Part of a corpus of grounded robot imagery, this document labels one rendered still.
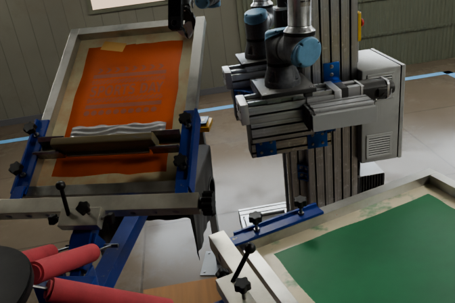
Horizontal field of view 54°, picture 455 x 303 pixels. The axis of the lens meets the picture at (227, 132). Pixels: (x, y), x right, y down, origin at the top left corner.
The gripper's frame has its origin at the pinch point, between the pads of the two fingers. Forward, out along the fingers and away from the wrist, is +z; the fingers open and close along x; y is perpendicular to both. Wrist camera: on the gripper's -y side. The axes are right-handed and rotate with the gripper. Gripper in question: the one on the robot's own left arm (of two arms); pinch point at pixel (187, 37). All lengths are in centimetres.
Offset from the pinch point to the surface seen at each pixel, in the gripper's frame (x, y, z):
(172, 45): 10.7, 11.7, 14.9
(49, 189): 44, -53, 13
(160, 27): 16.4, 19.5, 11.7
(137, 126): 18.7, -27.8, 15.1
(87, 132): 38, -29, 15
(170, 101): 7.9, -16.7, 15.2
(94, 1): 188, 286, 202
